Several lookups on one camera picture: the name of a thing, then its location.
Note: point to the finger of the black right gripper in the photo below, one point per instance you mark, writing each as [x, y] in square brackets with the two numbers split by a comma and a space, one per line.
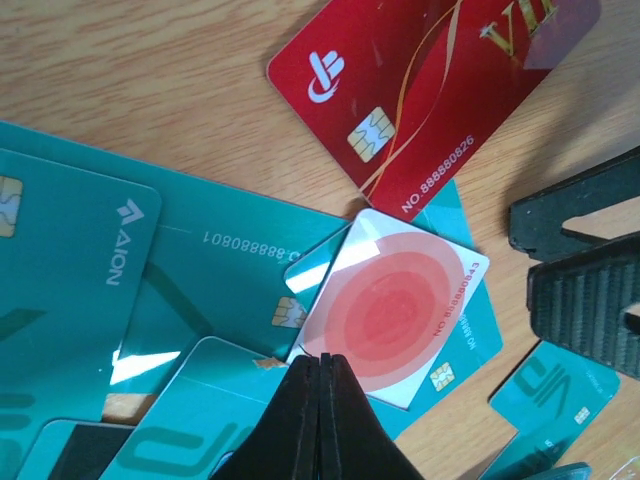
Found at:
[536, 221]
[580, 303]

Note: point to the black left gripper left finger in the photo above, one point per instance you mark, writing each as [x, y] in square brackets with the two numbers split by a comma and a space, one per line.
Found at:
[283, 444]

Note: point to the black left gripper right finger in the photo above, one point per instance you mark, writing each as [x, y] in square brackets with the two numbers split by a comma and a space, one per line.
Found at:
[352, 442]

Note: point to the white card red circle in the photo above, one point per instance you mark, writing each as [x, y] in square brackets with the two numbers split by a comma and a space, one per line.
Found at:
[391, 298]

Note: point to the teal card with signature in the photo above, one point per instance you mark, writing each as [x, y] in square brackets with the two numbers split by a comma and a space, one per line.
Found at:
[206, 411]

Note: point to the teal leather card holder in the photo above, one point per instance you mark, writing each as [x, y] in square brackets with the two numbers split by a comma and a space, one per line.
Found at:
[582, 471]

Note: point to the teal card right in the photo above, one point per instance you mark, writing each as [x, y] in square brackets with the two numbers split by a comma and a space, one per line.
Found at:
[550, 399]

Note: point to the red card right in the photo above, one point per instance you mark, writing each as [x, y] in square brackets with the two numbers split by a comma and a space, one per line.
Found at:
[403, 93]

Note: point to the teal card under pile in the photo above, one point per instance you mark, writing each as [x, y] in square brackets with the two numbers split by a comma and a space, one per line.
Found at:
[216, 265]

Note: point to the blue card near centre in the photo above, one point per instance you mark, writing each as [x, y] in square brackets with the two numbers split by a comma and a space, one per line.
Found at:
[73, 449]

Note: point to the teal card top of pile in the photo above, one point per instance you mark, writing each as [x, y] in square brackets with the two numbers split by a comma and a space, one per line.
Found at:
[73, 247]

